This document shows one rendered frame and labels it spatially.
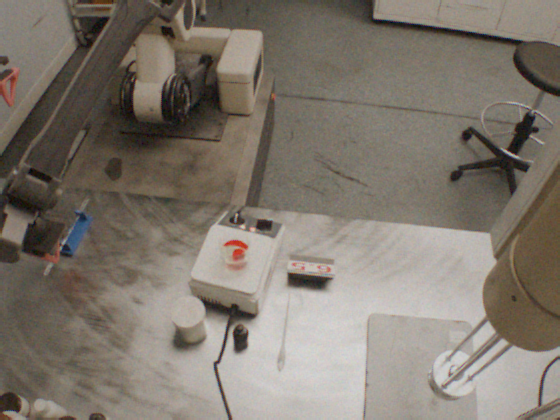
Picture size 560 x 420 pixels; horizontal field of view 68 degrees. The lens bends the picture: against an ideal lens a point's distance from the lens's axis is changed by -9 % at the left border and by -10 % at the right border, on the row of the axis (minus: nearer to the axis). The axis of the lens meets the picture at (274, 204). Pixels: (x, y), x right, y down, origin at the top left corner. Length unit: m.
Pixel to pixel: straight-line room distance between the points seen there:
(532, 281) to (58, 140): 0.64
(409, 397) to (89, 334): 0.58
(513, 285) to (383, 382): 0.45
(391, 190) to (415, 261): 1.13
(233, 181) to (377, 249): 0.73
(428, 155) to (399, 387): 1.59
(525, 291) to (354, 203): 1.60
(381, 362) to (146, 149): 1.19
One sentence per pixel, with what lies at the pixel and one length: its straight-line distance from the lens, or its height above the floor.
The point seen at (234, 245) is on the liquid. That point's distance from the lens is 0.77.
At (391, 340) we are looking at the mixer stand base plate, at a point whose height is 0.76.
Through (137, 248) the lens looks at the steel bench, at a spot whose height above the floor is 0.75.
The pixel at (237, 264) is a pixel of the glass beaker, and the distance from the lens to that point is 0.75.
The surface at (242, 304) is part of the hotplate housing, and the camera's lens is 0.81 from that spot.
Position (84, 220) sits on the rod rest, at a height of 0.76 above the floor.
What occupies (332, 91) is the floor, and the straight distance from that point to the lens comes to 2.51.
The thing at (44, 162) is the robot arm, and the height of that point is 1.05.
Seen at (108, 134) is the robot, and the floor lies 0.36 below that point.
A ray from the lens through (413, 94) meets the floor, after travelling 2.60.
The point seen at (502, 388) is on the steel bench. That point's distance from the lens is 0.90.
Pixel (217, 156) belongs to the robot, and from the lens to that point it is 1.62.
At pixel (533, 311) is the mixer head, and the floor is 1.20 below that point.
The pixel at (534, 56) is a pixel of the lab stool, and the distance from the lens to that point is 1.95.
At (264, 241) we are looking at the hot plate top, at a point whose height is 0.84.
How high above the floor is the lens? 1.53
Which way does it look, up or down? 52 degrees down
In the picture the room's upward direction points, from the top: straight up
